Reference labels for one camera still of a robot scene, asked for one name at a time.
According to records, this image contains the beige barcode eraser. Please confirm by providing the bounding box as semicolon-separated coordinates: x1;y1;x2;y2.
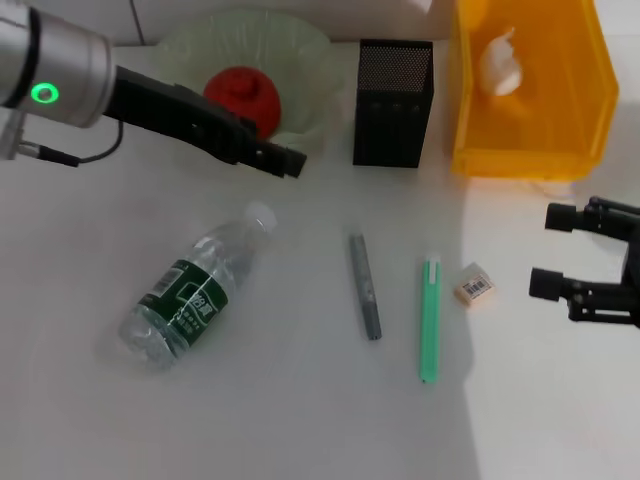
453;263;497;311

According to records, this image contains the red-orange round fruit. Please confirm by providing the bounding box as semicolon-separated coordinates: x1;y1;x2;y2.
202;67;284;140

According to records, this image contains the yellow plastic bin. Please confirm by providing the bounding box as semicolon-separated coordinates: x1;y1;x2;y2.
447;0;621;182

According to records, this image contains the black mesh pen holder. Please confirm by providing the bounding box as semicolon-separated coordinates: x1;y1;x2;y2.
352;38;435;169

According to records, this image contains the clear green-label water bottle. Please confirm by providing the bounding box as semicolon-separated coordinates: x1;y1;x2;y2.
117;200;279;372

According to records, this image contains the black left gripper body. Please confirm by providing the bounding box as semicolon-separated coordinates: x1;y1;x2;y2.
102;64;241;160

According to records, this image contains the green glass fruit plate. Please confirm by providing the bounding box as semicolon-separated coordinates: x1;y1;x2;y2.
152;12;346;151

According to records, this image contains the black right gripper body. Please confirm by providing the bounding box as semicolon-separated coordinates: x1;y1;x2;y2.
621;234;640;290

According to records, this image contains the green plastic pen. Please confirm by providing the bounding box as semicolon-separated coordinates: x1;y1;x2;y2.
418;255;443;385

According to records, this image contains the grey glitter marker pen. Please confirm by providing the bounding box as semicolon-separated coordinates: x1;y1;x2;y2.
347;231;383;342

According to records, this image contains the white paper ball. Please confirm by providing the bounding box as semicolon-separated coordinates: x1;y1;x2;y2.
478;27;525;97

